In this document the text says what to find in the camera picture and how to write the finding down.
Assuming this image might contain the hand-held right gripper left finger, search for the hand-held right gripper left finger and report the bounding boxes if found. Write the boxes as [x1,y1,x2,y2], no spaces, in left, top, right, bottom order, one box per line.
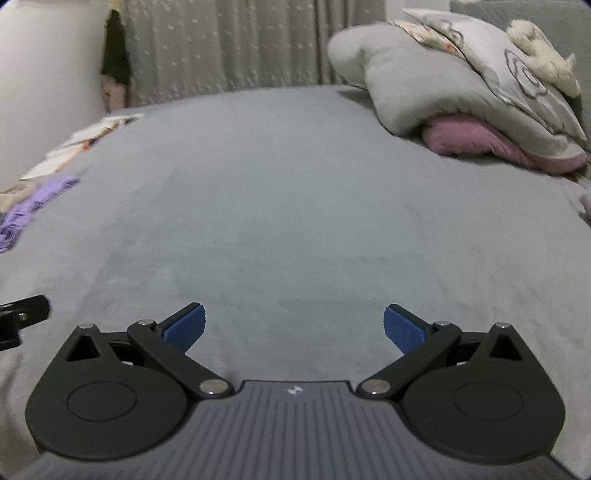
[65,302,235,399]

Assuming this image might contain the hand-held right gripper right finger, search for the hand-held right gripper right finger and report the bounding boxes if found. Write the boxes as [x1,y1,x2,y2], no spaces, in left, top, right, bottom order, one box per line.
[356,303,528,398]

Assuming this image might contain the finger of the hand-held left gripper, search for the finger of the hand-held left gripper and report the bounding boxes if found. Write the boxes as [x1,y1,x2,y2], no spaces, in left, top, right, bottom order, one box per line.
[0,294,52,352]

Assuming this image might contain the lilac knit sweater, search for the lilac knit sweater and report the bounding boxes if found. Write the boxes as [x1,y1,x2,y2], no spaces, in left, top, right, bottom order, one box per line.
[0,177,82,254]

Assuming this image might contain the beige cloth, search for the beige cloth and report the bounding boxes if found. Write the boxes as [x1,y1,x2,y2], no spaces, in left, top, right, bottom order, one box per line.
[0,184,35,213]

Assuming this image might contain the white printed cloth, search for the white printed cloth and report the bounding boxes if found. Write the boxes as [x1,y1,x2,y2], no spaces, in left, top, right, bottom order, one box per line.
[19,114,143,182]

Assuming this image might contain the pink pillow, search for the pink pillow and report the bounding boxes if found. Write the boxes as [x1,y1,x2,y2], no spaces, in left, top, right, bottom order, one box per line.
[421,113,591,175]

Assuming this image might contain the pale pink cloth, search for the pale pink cloth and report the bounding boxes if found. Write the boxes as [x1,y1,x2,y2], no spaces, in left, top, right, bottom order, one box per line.
[100,75,129,112]

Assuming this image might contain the grey quilt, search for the grey quilt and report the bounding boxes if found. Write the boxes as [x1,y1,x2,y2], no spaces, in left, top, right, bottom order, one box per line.
[327,8,590,160]

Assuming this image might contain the dark cloth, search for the dark cloth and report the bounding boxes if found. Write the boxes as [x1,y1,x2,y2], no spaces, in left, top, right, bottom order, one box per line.
[100,9,133,88]

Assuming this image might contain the grey patterned curtain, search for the grey patterned curtain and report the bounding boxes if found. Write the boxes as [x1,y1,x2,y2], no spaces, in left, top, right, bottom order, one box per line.
[115,0,387,108]

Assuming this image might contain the cream plush toy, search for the cream plush toy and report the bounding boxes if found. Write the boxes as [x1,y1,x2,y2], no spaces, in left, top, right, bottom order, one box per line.
[505,19,581,97]

